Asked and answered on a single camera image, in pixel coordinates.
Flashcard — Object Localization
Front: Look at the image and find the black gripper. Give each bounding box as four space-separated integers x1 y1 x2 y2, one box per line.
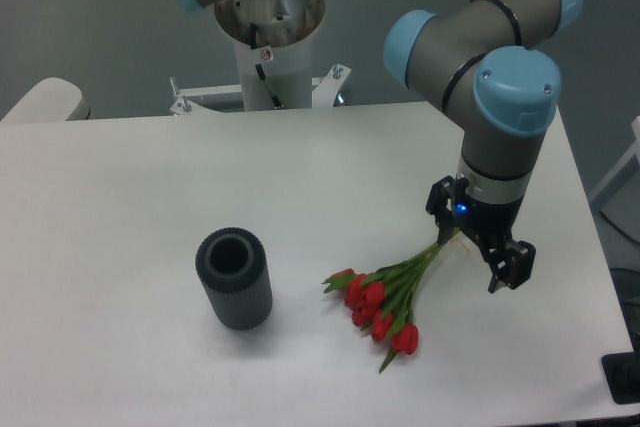
425 176 536 294

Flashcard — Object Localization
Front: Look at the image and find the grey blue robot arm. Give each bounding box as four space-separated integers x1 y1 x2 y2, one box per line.
179 0 583 290

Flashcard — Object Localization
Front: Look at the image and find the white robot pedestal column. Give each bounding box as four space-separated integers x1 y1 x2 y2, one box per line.
214 0 325 104

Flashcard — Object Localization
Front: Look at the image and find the black floor cable right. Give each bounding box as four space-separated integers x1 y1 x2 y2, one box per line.
598 206 640 244

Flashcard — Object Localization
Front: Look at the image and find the white chair armrest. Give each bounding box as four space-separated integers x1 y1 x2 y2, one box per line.
1 77 91 125

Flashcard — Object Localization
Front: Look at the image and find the white pedestal base frame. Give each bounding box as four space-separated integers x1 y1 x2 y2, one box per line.
169 63 352 116

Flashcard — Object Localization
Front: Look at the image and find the white furniture frame right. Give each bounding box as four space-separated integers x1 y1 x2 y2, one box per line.
587 117 639 212

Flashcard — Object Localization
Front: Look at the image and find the black pedestal cable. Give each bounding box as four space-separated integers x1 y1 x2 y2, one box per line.
248 21 285 110

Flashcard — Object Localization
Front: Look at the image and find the red tulip bouquet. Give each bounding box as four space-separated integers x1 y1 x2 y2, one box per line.
322 242 444 373

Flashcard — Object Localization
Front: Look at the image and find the black box at edge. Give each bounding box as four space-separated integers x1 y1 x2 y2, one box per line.
601 352 639 405

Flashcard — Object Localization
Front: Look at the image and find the dark grey ribbed vase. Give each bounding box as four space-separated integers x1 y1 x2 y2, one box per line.
195 227 273 331

